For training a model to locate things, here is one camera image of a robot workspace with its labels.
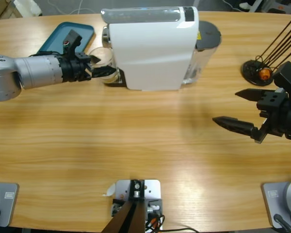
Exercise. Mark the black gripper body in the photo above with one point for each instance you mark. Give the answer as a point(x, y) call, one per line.
point(288, 119)
point(72, 69)

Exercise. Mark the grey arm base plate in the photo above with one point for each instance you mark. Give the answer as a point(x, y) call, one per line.
point(4, 204)
point(281, 199)

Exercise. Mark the teal plastic tray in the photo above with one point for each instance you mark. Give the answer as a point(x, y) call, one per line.
point(55, 36)

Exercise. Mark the clear water tank black lid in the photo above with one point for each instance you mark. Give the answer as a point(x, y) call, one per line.
point(208, 32)

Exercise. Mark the grey equipment box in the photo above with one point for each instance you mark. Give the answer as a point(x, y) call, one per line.
point(281, 6)

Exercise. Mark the white paper tab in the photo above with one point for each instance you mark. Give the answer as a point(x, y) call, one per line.
point(109, 190)

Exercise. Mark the white metal frame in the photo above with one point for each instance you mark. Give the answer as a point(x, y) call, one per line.
point(255, 6)

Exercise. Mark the white foam block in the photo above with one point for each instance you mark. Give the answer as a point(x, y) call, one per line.
point(26, 6)

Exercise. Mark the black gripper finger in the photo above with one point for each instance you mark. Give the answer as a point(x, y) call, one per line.
point(271, 98)
point(94, 59)
point(235, 123)
point(103, 71)

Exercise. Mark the white block with dark post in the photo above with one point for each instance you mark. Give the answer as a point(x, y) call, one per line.
point(135, 191)

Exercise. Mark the silver foil orange capsule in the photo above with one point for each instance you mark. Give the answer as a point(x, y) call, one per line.
point(264, 74)

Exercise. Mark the black capsule holder with rods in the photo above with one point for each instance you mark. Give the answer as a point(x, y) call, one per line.
point(251, 72)

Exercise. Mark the grey coffee machine lever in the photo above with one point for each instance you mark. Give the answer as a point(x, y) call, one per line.
point(140, 15)

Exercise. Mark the brown cardboard box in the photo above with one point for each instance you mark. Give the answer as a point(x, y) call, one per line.
point(0, 9)

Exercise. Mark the clear glass cup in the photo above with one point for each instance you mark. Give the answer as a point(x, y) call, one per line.
point(106, 57)

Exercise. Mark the white capsule coffee machine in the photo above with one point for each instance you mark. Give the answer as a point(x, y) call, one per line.
point(148, 55)

